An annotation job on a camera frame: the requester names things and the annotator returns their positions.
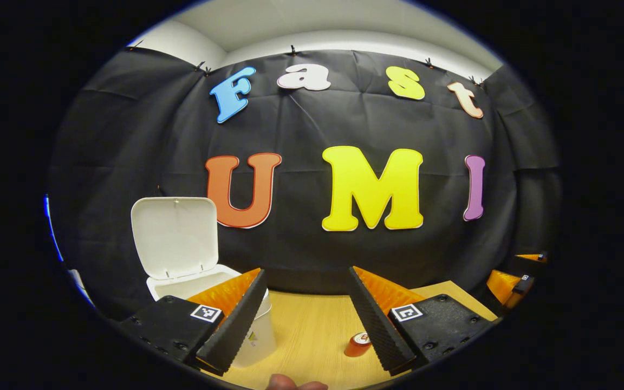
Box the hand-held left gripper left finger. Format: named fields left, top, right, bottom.
left=117, top=268, right=268, bottom=375

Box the red pop can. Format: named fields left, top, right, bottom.
left=343, top=331, right=373, bottom=358

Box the lit computer screen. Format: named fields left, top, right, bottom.
left=44, top=194, right=64, bottom=263

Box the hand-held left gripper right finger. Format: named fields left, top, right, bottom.
left=347, top=265, right=494, bottom=376

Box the black backdrop cloth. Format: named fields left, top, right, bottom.
left=47, top=46, right=562, bottom=320

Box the wooden desktop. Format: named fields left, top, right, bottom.
left=204, top=280, right=499, bottom=390

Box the white desktop garbage bin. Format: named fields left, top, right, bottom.
left=131, top=197, right=277, bottom=369

